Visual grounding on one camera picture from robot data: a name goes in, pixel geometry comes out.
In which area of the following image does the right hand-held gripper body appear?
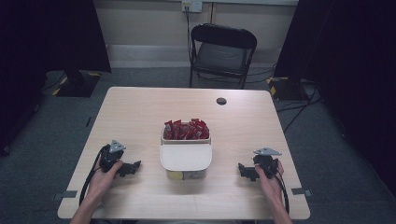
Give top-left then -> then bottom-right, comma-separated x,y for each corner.
252,147 -> 283,180

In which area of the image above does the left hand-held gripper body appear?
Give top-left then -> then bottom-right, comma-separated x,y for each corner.
99,139 -> 127,174

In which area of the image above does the person's right hand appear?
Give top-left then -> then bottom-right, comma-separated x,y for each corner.
254,160 -> 285,203

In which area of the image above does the person's left hand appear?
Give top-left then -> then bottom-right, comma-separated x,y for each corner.
88,159 -> 124,201

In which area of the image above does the grey tape strip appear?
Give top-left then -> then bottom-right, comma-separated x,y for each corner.
290,187 -> 314,197
51,189 -> 78,202

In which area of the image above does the white box lid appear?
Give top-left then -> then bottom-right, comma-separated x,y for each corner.
159,143 -> 214,173

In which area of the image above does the white storage box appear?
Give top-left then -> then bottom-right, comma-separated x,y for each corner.
160,119 -> 213,181

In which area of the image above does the bunch of red packets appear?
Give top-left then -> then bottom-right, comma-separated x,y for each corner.
163,118 -> 210,141

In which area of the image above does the black stand base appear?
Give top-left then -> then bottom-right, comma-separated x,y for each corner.
266,76 -> 309,102
55,70 -> 103,99

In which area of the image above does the black folding chair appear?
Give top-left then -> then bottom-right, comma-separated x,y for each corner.
189,22 -> 259,91

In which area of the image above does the dark curtain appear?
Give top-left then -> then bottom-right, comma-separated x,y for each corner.
273,0 -> 396,195
0,0 -> 112,157

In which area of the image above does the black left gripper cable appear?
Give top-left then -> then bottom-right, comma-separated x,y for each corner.
78,144 -> 112,207

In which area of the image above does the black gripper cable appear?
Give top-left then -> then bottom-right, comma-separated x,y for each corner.
262,163 -> 291,216
78,144 -> 112,207

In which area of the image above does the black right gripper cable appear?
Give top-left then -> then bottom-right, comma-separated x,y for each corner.
262,163 -> 291,216

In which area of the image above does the black floor cable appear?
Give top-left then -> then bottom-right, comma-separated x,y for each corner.
276,87 -> 323,134

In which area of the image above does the black wall cable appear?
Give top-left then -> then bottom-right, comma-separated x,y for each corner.
185,6 -> 193,64

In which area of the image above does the white wall socket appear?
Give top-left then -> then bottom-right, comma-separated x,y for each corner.
181,0 -> 204,14

